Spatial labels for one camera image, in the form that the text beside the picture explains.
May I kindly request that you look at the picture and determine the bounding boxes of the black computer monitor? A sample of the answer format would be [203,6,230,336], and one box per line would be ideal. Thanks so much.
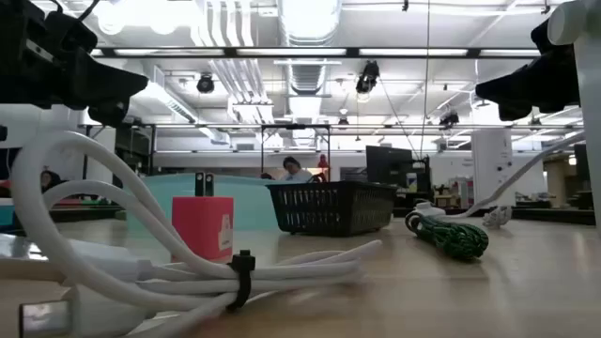
[365,145,414,185]

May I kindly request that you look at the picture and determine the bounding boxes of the black overhead camera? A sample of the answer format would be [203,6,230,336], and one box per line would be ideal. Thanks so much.
[355,59,381,96]

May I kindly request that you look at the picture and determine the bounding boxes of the black overhead frame bar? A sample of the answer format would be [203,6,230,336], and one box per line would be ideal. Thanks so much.
[88,46,542,59]

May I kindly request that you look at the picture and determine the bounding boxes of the teal translucent plastic bin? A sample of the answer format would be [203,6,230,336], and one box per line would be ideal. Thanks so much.
[125,172,283,232]

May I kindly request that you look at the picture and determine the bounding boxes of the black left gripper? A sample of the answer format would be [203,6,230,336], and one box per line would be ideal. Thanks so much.
[0,0,149,128]

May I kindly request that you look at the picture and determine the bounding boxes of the black mesh plastic basket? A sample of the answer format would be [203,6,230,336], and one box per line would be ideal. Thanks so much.
[265,180,398,238]

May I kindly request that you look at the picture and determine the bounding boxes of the white pillar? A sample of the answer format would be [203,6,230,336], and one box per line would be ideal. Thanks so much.
[470,128,516,207]

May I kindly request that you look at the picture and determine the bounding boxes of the dark green stick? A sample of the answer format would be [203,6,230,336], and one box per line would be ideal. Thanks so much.
[404,210,490,261]

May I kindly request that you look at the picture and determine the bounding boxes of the white USB cable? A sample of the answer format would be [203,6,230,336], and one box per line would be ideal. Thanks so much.
[0,130,384,338]

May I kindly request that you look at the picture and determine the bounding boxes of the pink USB wall charger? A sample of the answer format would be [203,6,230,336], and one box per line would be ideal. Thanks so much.
[171,171,235,264]

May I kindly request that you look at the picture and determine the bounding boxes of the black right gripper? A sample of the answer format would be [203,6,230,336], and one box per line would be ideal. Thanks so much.
[474,18,581,123]

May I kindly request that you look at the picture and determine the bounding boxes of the black ceiling spotlight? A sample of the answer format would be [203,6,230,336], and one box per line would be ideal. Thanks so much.
[439,110,461,130]
[196,73,216,95]

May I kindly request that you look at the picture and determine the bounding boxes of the white fan power cable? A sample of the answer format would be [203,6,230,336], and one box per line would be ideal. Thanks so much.
[414,130,587,223]

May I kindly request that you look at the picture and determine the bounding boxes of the black background rig frame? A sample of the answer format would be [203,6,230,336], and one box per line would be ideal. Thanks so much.
[260,123,332,182]

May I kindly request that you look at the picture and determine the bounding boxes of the clear item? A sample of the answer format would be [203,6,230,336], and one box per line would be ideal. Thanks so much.
[482,205,514,230]

